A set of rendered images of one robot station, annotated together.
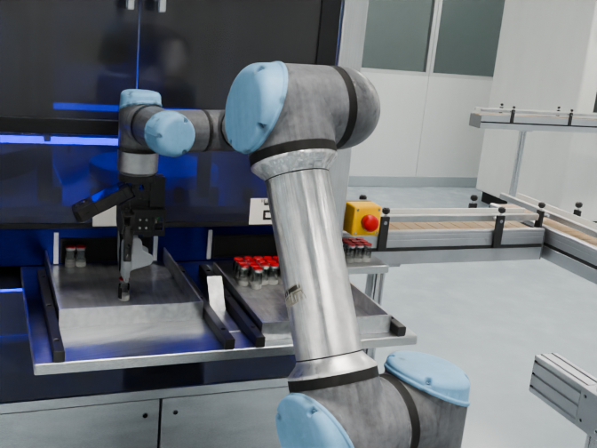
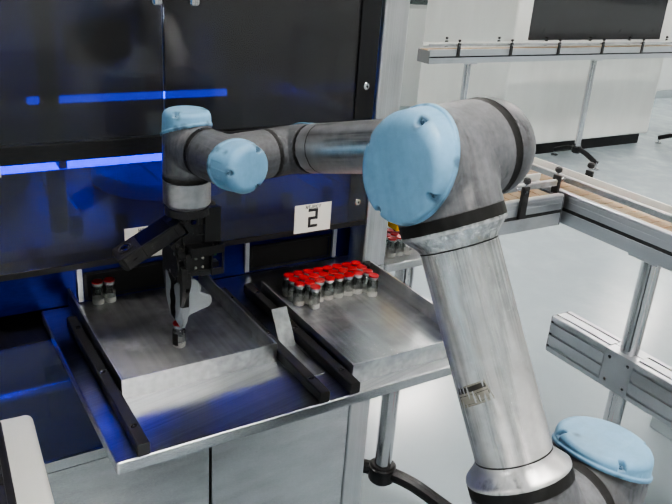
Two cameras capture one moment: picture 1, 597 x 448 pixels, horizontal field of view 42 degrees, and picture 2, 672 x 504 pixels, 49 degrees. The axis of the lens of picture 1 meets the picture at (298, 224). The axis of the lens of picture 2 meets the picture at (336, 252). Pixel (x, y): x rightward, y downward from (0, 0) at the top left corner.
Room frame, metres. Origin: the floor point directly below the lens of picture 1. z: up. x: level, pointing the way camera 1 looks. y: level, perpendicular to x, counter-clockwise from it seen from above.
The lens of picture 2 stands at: (0.30, 0.27, 1.53)
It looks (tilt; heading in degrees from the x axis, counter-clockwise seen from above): 23 degrees down; 350
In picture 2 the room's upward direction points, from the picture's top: 4 degrees clockwise
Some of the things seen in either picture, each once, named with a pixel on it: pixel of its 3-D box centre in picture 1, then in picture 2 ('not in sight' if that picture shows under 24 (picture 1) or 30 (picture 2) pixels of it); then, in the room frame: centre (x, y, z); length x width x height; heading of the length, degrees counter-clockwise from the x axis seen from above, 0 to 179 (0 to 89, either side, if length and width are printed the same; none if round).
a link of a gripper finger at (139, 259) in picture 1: (137, 260); (194, 303); (1.41, 0.30, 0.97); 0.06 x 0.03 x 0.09; 113
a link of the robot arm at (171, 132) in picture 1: (171, 131); (235, 159); (1.36, 0.24, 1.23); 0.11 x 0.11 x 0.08; 36
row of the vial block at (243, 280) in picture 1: (278, 273); (333, 287); (1.60, 0.03, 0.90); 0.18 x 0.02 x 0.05; 112
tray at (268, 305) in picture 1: (296, 294); (363, 314); (1.50, -0.01, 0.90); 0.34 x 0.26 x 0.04; 22
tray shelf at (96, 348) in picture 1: (208, 303); (270, 334); (1.48, 0.17, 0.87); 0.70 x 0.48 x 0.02; 113
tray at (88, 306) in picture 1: (118, 282); (167, 323); (1.47, 0.35, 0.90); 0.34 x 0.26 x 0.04; 23
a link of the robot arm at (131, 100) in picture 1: (139, 121); (187, 144); (1.43, 0.31, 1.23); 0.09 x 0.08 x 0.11; 36
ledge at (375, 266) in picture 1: (353, 260); (391, 253); (1.86, -0.15, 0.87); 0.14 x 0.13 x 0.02; 23
